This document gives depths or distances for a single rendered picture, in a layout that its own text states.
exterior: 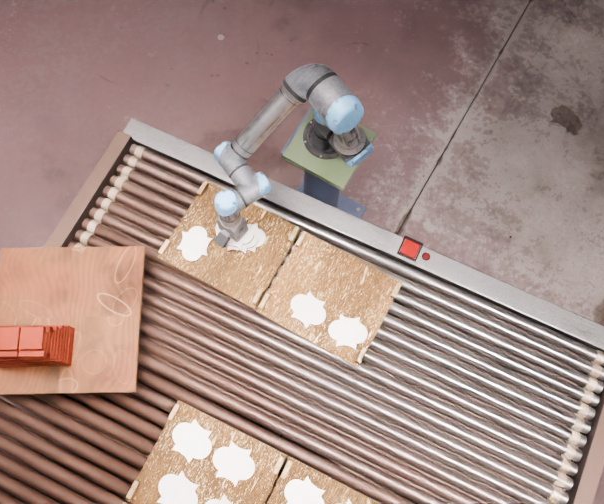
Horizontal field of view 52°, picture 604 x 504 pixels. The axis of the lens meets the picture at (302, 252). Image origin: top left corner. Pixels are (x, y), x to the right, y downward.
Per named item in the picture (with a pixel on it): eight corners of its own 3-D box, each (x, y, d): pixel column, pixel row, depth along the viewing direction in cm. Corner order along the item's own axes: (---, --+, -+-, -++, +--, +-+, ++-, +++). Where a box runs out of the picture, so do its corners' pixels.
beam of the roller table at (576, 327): (135, 124, 251) (131, 117, 246) (629, 343, 225) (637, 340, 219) (124, 141, 249) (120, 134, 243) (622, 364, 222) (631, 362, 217)
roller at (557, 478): (76, 242, 233) (72, 237, 228) (569, 477, 208) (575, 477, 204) (69, 253, 232) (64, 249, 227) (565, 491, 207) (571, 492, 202)
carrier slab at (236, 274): (207, 181, 236) (206, 180, 235) (301, 229, 231) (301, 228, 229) (158, 258, 227) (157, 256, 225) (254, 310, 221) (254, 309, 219)
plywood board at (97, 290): (2, 249, 216) (0, 248, 215) (145, 247, 217) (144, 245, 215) (-18, 395, 201) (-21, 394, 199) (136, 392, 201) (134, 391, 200)
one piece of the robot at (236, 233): (202, 224, 205) (209, 240, 221) (223, 240, 203) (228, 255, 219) (226, 198, 208) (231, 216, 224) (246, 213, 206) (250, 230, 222)
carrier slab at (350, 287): (304, 232, 230) (304, 230, 229) (402, 284, 224) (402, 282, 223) (256, 312, 221) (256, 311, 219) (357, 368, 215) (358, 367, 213)
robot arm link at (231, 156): (304, 42, 181) (203, 155, 201) (326, 69, 179) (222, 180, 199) (320, 49, 191) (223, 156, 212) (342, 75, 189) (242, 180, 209)
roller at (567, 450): (90, 220, 236) (86, 215, 231) (578, 449, 211) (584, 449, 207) (83, 230, 235) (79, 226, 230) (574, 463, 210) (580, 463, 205)
